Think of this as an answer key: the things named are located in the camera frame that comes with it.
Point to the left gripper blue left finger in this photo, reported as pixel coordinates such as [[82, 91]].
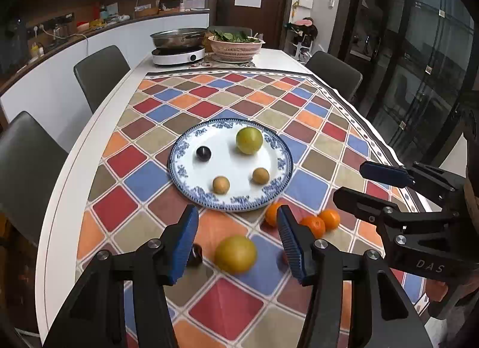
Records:
[[178, 242]]

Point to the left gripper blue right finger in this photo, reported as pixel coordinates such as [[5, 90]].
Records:
[[297, 243]]

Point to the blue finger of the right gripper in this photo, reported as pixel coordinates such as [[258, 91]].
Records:
[[370, 209], [389, 175]]

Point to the dark plum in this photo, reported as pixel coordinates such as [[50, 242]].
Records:
[[196, 256], [203, 154]]

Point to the small orange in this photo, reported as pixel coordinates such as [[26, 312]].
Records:
[[331, 219], [271, 214]]

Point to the yellow pear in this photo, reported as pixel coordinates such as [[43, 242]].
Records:
[[235, 255]]

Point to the small brown fruit front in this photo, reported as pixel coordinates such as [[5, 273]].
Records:
[[221, 185]]

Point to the small brown fruit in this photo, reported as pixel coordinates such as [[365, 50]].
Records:
[[260, 176], [221, 185]]

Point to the green apple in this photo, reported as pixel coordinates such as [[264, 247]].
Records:
[[249, 140]]

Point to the large orange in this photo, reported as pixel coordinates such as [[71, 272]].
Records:
[[283, 257]]

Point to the colourful checkered tablecloth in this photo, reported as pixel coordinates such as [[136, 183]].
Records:
[[133, 199]]

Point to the blue white porcelain plate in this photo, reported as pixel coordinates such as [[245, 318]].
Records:
[[193, 178]]

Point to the right grey chair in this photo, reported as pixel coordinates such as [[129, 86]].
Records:
[[336, 73]]

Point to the grey chair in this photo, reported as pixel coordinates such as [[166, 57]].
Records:
[[99, 73], [31, 161], [336, 73]]

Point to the glass sliding door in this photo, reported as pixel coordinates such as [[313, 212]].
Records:
[[416, 58]]

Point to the pink black stroller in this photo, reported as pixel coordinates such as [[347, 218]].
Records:
[[300, 38]]

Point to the near left grey chair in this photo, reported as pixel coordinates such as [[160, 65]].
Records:
[[31, 161]]

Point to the far left grey chair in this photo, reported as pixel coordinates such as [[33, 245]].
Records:
[[99, 73]]

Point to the white induction cooker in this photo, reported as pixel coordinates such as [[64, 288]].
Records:
[[175, 57]]

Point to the pink basket of greens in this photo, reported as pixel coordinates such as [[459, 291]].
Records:
[[234, 47]]

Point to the steel pan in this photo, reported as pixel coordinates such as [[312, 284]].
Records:
[[182, 38]]

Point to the black water dispenser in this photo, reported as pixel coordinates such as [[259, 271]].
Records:
[[13, 46]]

